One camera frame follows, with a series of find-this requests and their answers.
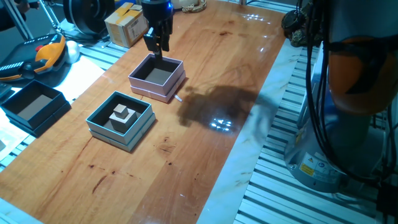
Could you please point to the white rounded object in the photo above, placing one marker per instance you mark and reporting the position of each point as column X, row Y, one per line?
column 73, row 51

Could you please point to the white paper sheet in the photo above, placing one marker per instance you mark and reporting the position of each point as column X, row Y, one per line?
column 81, row 77

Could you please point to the teal edged gift box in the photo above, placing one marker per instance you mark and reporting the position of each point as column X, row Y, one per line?
column 124, row 137

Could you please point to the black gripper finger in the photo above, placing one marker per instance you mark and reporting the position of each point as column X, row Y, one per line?
column 166, row 34
column 150, row 40

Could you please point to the brown cardboard box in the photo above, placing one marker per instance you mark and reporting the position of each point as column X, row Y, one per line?
column 124, row 26

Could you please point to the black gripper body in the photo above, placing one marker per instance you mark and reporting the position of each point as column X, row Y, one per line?
column 157, row 11

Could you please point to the orange black teach pendant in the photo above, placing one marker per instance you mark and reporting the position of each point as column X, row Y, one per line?
column 46, row 56

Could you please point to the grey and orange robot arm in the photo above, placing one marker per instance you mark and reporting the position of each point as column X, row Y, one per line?
column 342, row 140

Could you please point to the large wooden cube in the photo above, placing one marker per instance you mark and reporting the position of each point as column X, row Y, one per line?
column 122, row 123

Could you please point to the pink gift box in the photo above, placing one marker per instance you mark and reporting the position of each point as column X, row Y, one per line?
column 155, row 88

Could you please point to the dark sleeved forearm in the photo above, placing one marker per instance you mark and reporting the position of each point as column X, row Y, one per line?
column 7, row 20

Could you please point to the person hand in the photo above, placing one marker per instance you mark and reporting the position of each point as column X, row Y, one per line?
column 23, row 7

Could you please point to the black round spool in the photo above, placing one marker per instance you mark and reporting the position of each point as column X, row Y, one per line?
column 90, row 15

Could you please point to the grey metal tripod leg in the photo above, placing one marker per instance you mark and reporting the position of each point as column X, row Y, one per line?
column 51, row 15
column 18, row 20

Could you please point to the black gift box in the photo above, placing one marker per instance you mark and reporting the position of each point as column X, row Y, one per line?
column 40, row 119

